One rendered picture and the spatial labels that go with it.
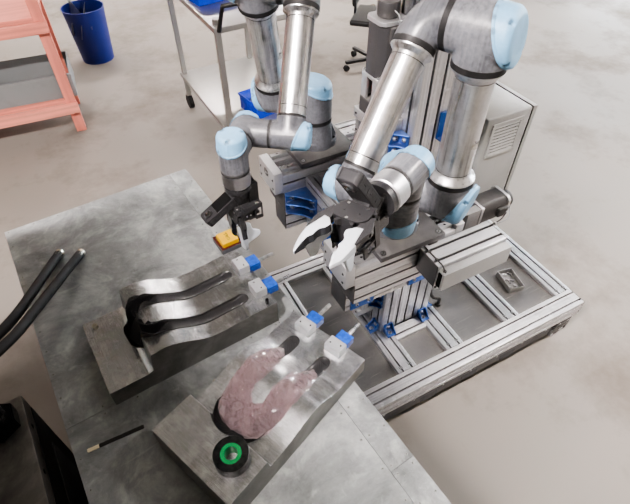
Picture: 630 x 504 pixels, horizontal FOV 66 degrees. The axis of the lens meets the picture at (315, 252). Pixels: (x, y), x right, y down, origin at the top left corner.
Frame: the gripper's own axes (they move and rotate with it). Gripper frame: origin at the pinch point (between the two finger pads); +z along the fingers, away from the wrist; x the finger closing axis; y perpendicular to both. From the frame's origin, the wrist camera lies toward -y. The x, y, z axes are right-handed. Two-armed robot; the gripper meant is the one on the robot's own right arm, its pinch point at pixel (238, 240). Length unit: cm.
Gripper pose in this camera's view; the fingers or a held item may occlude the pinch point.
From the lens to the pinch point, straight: 144.4
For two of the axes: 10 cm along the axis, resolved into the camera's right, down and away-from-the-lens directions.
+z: 0.0, 7.0, 7.2
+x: -5.5, -6.0, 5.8
